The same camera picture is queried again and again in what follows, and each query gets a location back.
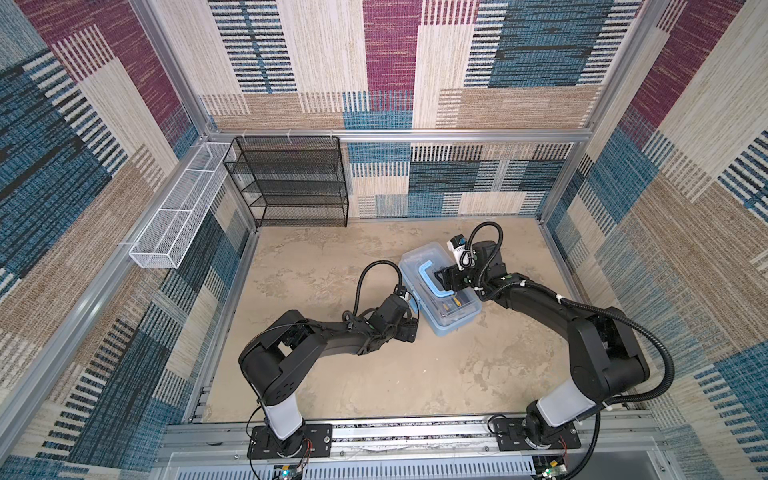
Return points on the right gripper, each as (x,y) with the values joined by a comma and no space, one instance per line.
(451,276)

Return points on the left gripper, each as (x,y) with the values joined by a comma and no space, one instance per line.
(407,329)

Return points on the light blue plastic toolbox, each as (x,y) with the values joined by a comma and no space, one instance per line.
(418,267)

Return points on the yellow black utility knife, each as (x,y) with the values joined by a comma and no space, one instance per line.
(451,308)

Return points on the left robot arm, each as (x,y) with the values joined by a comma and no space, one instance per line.
(276,361)

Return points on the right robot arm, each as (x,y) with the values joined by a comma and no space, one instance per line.
(612,359)

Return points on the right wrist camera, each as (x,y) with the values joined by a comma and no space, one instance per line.
(461,251)

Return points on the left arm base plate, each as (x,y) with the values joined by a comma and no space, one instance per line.
(312,440)

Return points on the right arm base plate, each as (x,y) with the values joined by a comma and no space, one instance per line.
(528,433)

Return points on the black wire mesh shelf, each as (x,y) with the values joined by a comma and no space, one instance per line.
(290,181)

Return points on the aluminium front rail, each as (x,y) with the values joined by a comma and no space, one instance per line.
(630,446)

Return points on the white wire mesh basket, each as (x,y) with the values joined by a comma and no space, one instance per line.
(167,238)

